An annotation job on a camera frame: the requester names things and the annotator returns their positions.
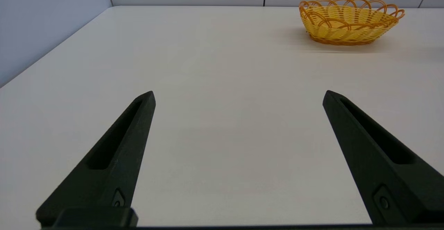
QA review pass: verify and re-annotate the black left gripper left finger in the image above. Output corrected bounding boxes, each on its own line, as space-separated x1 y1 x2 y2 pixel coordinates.
36 91 156 228

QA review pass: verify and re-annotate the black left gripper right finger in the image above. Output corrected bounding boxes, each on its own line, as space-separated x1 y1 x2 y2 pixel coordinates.
323 90 444 225

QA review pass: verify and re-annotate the yellow woven plastic basket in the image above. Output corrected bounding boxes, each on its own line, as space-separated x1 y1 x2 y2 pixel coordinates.
299 0 405 46

